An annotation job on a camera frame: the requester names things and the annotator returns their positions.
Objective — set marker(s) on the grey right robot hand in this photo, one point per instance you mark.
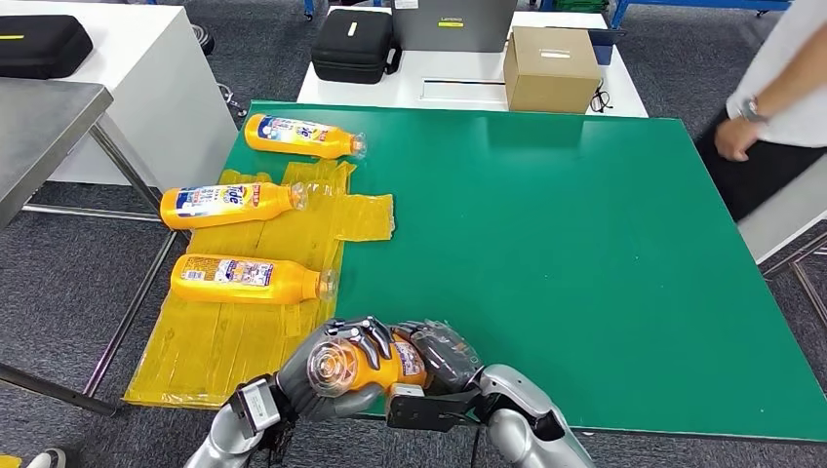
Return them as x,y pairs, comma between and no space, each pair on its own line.
452,362

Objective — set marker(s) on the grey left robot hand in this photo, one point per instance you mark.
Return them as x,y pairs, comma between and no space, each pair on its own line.
294,381

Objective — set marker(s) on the orange Tide detergent bottle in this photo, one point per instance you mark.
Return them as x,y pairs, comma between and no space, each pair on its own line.
381,371
291,137
245,281
220,206

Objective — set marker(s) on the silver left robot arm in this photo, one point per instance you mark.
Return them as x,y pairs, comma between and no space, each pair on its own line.
220,439

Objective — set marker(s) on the person's left forearm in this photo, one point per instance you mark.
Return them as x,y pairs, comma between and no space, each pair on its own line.
795,74

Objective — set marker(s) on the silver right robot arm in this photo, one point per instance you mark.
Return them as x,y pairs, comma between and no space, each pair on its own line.
523,426

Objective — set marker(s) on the yellow taped plastic sheet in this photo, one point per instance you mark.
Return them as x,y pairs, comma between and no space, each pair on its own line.
226,349

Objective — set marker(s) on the white shoe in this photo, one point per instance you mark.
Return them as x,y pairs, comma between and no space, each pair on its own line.
48,460

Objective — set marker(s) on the white table with slot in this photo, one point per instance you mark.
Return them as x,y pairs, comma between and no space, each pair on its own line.
387,92

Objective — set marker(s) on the black eyeglasses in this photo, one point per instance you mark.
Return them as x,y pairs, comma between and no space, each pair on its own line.
594,101

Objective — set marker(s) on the brown cardboard box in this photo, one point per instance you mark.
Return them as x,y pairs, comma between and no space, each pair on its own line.
549,77

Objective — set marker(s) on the white desk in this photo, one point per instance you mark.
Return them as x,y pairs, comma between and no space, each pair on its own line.
155,97
788,219

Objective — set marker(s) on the black case with white label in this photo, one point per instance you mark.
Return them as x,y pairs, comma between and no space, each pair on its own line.
352,50

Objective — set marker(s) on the grey Lenovo laptop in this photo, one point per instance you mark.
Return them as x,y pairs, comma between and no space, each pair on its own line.
452,33

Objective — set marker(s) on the dark blue notebook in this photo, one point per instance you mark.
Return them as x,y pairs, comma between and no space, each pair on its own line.
607,48

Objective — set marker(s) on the stainless steel table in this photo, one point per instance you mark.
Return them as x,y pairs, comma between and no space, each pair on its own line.
39,129

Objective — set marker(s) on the person's left hand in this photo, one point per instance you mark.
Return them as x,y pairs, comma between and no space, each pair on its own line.
733,139

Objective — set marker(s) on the blue metal leg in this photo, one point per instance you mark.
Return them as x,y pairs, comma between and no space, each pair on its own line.
309,8

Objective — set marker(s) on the green plastic crate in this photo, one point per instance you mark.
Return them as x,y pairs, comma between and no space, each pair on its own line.
581,4

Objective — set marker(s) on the grey wristwatch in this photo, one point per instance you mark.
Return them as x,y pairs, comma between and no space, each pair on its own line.
751,111

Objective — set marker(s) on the black case with yellow stripe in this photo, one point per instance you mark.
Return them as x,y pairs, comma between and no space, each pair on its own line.
39,50

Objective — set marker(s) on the person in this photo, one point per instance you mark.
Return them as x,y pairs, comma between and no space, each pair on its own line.
788,45

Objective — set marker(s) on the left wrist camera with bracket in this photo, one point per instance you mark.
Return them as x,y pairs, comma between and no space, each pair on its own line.
255,404

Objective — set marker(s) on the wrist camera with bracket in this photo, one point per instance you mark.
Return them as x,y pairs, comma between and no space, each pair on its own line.
255,404
420,410

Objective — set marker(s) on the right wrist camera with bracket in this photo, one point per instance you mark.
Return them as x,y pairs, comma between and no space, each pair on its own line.
420,410

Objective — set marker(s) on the steel desk frame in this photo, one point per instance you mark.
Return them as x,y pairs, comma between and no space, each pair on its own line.
811,297

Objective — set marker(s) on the blue metal frame cart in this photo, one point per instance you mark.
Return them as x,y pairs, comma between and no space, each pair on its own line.
678,4

